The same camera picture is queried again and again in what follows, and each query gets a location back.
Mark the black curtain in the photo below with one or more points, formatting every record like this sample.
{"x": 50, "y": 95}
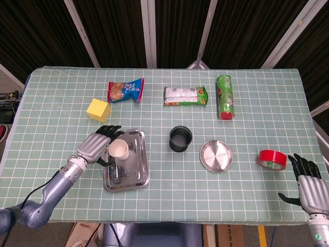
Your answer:
{"x": 115, "y": 31}

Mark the white paper cup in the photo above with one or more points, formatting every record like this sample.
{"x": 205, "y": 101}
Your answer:
{"x": 118, "y": 149}

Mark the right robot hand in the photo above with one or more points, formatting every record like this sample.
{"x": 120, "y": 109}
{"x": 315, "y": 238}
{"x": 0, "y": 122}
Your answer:
{"x": 312, "y": 190}

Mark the green snack packet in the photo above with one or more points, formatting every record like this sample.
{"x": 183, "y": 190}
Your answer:
{"x": 185, "y": 96}

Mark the wooden table leg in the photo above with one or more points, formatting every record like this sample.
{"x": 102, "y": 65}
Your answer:
{"x": 209, "y": 235}

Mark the red tape roll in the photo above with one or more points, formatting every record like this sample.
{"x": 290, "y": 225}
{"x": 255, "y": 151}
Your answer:
{"x": 270, "y": 155}

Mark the black round cup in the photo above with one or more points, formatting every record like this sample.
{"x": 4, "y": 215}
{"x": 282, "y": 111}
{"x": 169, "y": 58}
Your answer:
{"x": 181, "y": 142}

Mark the green chips can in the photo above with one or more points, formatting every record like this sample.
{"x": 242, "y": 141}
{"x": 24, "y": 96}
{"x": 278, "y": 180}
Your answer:
{"x": 225, "y": 97}

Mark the rectangular steel tray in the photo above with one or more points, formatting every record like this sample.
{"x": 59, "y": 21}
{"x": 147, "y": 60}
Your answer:
{"x": 133, "y": 169}

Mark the round steel plate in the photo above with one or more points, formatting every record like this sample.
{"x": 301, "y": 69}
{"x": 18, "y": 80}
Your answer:
{"x": 216, "y": 155}

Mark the cardboard box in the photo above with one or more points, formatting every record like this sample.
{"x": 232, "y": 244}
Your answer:
{"x": 82, "y": 231}
{"x": 231, "y": 236}

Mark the yellow cube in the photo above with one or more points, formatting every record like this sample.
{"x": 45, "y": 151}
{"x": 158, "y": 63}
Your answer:
{"x": 97, "y": 109}

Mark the white frame post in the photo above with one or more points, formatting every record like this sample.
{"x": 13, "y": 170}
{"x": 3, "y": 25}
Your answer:
{"x": 290, "y": 33}
{"x": 10, "y": 76}
{"x": 149, "y": 33}
{"x": 205, "y": 33}
{"x": 321, "y": 109}
{"x": 322, "y": 133}
{"x": 82, "y": 34}

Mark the black device box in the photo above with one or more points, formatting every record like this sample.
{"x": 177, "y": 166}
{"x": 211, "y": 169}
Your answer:
{"x": 6, "y": 113}

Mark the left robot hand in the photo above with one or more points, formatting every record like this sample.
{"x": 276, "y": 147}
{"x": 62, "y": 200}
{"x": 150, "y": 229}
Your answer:
{"x": 93, "y": 148}

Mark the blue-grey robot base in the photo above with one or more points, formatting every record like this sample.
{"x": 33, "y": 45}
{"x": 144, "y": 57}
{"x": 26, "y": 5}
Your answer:
{"x": 159, "y": 235}

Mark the green checked tablecloth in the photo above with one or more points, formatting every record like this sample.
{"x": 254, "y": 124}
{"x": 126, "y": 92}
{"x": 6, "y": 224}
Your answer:
{"x": 180, "y": 195}

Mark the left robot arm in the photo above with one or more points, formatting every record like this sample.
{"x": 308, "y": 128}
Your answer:
{"x": 56, "y": 185}

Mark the blue snack bag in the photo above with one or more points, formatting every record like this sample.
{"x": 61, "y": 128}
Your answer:
{"x": 126, "y": 90}

